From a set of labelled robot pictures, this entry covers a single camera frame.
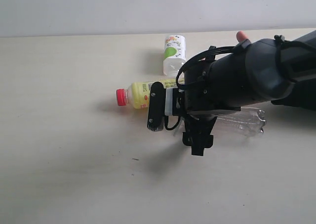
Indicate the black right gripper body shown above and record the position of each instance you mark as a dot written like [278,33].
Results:
[200,98]

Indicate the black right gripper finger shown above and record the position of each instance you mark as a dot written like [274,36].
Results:
[197,134]

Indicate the clear cola bottle red label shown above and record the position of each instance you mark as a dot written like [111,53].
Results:
[248,122]

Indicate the yellow juice bottle red cap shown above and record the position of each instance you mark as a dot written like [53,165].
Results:
[138,94]

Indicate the black sleeved forearm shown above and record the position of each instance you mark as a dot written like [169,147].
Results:
[302,96]

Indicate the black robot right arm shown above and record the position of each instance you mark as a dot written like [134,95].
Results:
[221,80]

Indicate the white bottle green apple label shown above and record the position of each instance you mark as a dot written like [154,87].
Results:
[174,55]

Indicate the person's open bare hand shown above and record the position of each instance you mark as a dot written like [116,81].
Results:
[241,36]

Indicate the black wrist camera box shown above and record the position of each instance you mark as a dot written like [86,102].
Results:
[156,107]

